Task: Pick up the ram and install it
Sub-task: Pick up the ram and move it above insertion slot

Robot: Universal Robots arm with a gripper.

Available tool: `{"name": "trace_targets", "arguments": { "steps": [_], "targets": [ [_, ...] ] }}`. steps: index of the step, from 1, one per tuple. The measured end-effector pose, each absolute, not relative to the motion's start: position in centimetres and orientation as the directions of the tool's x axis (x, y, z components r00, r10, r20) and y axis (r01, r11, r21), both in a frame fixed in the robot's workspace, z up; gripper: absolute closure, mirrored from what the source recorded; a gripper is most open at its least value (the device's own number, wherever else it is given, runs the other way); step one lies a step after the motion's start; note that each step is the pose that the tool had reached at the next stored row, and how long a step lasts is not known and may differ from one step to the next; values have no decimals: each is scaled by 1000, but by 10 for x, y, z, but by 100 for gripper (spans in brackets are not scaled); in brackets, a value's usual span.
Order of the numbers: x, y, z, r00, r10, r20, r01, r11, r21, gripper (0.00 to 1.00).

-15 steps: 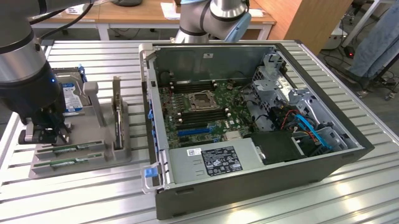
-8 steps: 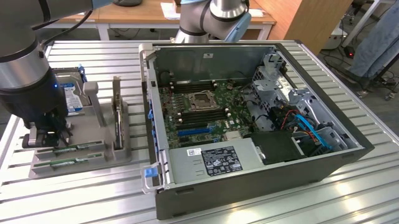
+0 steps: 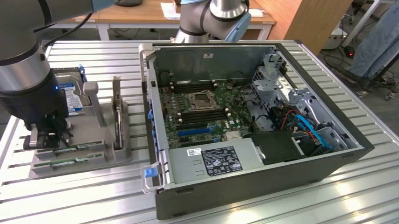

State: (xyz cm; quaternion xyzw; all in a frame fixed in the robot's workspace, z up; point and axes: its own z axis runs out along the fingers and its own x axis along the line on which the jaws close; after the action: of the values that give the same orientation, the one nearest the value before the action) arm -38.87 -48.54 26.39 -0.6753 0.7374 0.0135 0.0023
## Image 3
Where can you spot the grey parts rack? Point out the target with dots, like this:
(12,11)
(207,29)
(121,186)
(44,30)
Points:
(89,130)

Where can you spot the silver perforated drive cage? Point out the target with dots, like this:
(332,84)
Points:
(264,88)

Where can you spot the white floor unit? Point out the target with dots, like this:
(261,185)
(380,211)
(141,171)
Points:
(335,39)

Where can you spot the green RAM stick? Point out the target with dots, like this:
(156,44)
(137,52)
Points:
(84,147)
(66,161)

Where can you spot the black open PC case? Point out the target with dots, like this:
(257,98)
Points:
(249,193)

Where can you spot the wooden cabinet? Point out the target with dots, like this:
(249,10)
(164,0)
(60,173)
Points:
(305,21)

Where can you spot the hard disk with blue label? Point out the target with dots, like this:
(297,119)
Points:
(72,98)

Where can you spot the blue expansion slot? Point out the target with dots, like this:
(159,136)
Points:
(192,131)

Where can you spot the silver chipset heatsink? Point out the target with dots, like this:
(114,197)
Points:
(233,135)

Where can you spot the blue expansion card retainer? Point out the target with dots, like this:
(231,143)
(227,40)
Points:
(148,114)

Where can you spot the person in blue jeans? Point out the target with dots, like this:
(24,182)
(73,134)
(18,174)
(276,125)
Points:
(373,46)

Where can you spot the dark grey computer mouse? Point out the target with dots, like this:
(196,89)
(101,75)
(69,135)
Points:
(126,2)

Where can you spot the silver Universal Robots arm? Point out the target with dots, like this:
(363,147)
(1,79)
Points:
(21,72)

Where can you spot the blue case release latch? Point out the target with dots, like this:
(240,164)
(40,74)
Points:
(149,173)

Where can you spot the silver metal disk bay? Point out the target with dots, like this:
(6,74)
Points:
(329,135)

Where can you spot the black power adapter red light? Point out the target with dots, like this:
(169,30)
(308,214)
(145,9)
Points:
(348,52)

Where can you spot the white paper sheet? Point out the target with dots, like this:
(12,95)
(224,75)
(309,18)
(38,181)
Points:
(257,13)

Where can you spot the white desk frame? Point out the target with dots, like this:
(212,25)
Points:
(361,23)

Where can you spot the wooden desk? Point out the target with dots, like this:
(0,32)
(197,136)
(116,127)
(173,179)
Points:
(130,14)

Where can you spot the grey power supply unit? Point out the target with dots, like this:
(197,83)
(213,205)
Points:
(183,168)

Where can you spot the green motherboard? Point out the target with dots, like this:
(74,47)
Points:
(173,105)

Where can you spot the blue disk caddy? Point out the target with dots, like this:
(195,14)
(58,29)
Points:
(81,72)

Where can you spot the CPU socket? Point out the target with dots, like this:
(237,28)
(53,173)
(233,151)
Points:
(200,100)

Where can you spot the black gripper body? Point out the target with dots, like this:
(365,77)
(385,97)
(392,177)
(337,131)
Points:
(33,102)

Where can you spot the white paper stack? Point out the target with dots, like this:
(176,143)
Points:
(169,11)

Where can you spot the graphics card with metal bracket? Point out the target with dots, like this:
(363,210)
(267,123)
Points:
(117,126)

